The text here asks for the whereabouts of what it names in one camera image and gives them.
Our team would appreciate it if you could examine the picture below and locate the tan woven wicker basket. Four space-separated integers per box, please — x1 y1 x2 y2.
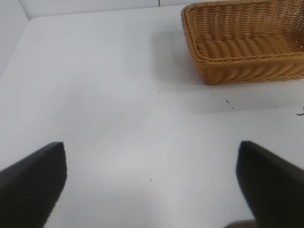
180 0 304 85

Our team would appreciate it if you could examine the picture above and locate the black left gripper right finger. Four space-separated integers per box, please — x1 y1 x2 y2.
235 141 304 228

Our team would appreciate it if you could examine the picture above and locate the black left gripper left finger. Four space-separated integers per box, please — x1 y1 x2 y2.
0 142 68 228

